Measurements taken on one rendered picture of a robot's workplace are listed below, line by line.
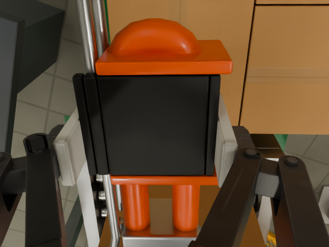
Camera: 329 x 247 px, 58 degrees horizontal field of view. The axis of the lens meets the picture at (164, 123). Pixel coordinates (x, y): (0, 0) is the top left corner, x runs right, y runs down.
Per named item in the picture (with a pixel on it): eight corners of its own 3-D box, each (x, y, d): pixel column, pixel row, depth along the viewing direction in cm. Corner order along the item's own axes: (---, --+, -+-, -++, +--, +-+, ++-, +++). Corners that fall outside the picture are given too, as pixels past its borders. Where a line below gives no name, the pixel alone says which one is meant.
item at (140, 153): (214, 145, 24) (222, 186, 19) (122, 145, 24) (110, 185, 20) (221, 38, 20) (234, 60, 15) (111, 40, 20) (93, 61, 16)
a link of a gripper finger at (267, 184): (242, 176, 14) (307, 178, 14) (226, 125, 18) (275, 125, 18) (238, 201, 15) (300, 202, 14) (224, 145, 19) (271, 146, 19)
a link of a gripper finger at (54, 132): (49, 197, 15) (-10, 197, 15) (77, 143, 19) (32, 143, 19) (42, 174, 14) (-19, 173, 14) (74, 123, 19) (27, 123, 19)
